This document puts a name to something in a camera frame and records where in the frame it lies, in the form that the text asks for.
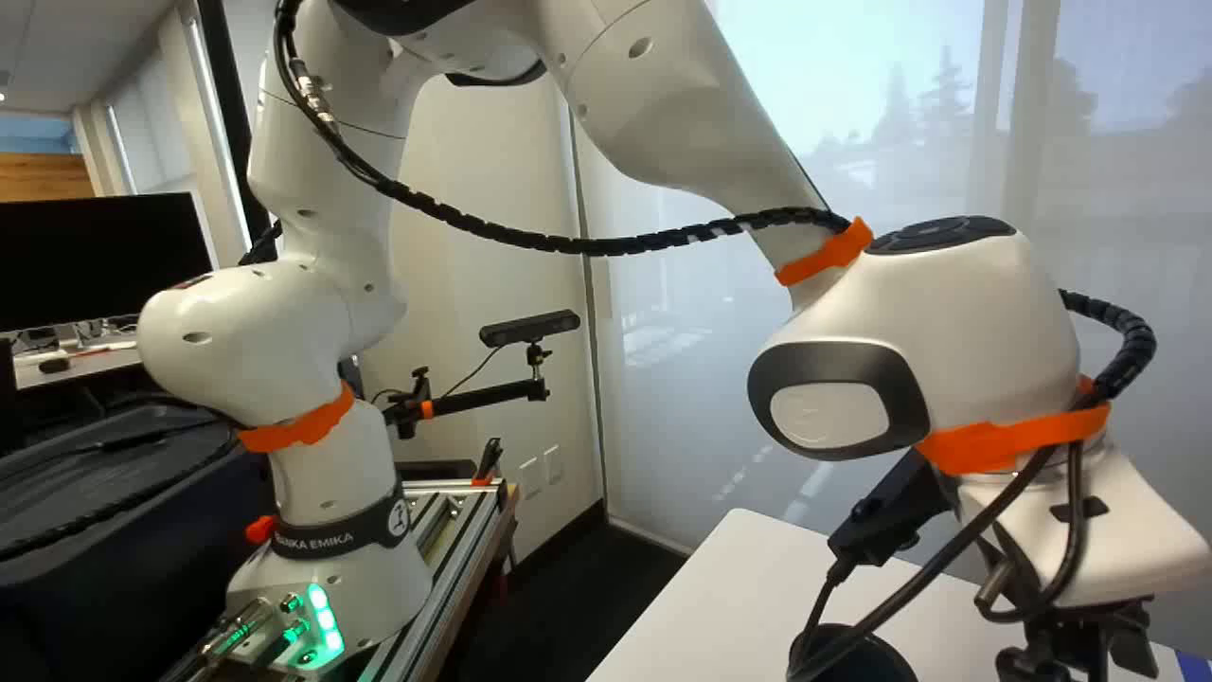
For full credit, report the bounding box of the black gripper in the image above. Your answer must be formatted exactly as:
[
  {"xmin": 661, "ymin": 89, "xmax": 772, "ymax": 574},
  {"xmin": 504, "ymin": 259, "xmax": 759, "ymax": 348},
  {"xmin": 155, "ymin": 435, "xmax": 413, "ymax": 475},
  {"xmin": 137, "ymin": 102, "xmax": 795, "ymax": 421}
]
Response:
[{"xmin": 993, "ymin": 600, "xmax": 1160, "ymax": 682}]

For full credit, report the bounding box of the translucent window roller blind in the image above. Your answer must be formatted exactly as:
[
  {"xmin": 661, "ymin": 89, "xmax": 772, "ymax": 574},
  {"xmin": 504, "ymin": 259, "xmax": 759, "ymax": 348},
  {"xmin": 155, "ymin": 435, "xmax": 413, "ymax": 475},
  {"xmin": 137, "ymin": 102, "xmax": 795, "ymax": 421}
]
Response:
[{"xmin": 579, "ymin": 0, "xmax": 1212, "ymax": 637}]

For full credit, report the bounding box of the black clamp with orange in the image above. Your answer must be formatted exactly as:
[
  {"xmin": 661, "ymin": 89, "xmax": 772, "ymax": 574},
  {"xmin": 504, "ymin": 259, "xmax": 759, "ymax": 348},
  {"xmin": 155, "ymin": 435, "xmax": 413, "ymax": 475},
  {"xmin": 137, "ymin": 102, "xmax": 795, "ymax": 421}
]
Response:
[{"xmin": 467, "ymin": 431, "xmax": 509, "ymax": 491}]

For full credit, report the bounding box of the white partition panel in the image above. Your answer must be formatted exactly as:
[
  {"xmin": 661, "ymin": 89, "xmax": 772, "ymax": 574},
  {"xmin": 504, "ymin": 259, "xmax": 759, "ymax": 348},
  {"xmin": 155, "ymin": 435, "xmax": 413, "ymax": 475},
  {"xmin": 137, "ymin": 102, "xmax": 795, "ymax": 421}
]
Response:
[{"xmin": 355, "ymin": 68, "xmax": 610, "ymax": 566}]

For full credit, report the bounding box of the black soft equipment bag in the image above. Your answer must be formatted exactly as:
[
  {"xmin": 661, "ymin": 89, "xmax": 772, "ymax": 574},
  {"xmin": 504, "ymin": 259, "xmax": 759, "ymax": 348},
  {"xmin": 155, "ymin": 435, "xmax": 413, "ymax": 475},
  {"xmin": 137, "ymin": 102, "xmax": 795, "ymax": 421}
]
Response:
[{"xmin": 0, "ymin": 397, "xmax": 279, "ymax": 682}]

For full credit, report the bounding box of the cluttered white desk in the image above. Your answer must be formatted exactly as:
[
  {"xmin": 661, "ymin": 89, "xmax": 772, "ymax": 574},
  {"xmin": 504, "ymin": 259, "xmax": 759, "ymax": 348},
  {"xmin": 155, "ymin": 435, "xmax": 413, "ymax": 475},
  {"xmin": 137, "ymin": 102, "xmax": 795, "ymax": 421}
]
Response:
[{"xmin": 9, "ymin": 316, "xmax": 149, "ymax": 396}]

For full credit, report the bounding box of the black computer monitor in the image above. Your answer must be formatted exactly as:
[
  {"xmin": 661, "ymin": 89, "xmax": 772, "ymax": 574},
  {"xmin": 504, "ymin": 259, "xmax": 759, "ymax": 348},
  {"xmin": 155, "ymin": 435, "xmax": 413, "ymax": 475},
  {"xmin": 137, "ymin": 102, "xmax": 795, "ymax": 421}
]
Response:
[{"xmin": 0, "ymin": 190, "xmax": 221, "ymax": 337}]

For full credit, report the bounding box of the thin black camera cable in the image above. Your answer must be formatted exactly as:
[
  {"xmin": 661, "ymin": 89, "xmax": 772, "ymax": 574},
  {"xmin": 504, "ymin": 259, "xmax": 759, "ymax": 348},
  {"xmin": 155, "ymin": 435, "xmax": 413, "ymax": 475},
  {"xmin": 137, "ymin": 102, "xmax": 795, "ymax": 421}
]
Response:
[{"xmin": 789, "ymin": 439, "xmax": 1094, "ymax": 682}]

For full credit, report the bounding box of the orange strap on wrist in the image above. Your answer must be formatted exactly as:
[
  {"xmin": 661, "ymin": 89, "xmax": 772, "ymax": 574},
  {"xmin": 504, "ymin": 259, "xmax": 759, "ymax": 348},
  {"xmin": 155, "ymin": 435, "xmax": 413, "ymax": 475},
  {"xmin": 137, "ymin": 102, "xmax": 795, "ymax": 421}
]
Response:
[{"xmin": 918, "ymin": 377, "xmax": 1112, "ymax": 478}]

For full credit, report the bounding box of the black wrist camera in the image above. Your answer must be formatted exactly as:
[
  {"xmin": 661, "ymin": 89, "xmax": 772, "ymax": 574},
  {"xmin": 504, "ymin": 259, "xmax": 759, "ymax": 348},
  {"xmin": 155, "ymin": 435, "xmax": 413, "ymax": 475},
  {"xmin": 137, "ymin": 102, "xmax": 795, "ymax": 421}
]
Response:
[{"xmin": 825, "ymin": 448, "xmax": 961, "ymax": 574}]

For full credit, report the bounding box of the orange strap on forearm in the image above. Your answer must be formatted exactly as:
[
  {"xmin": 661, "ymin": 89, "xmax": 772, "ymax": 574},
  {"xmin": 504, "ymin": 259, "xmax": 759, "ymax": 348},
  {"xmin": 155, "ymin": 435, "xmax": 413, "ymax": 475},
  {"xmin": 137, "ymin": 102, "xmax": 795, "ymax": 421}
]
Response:
[{"xmin": 767, "ymin": 215, "xmax": 880, "ymax": 294}]

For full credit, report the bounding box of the black stereo camera bar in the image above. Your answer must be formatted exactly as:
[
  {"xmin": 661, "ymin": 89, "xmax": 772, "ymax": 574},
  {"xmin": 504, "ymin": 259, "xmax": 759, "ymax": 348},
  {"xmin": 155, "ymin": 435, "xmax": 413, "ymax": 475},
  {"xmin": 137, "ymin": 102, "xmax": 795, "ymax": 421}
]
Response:
[{"xmin": 478, "ymin": 307, "xmax": 582, "ymax": 353}]

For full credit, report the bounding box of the black articulated camera mount arm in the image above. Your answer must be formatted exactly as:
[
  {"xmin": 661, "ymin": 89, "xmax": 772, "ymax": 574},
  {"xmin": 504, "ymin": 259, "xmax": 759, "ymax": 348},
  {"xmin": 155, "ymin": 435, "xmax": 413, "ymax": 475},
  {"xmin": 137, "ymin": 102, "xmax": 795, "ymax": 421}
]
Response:
[{"xmin": 379, "ymin": 337, "xmax": 558, "ymax": 443}]

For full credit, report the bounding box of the black corrugated cable conduit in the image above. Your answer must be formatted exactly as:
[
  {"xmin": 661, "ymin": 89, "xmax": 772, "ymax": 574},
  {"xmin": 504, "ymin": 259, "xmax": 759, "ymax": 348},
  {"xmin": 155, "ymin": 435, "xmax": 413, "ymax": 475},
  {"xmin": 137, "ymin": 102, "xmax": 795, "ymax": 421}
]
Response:
[{"xmin": 267, "ymin": 0, "xmax": 1160, "ymax": 410}]

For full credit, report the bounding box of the orange strap on arm base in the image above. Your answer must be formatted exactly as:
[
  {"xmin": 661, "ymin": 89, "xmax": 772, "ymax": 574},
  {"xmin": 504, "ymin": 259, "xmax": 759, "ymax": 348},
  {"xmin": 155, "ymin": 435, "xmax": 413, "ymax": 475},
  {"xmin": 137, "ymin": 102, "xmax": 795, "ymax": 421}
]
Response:
[{"xmin": 240, "ymin": 378, "xmax": 365, "ymax": 458}]

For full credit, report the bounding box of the black vertical post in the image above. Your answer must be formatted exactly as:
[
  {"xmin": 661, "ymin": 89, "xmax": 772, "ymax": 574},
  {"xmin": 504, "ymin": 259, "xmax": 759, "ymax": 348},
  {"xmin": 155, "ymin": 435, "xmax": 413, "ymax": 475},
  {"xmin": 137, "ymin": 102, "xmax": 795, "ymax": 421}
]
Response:
[{"xmin": 192, "ymin": 0, "xmax": 283, "ymax": 262}]

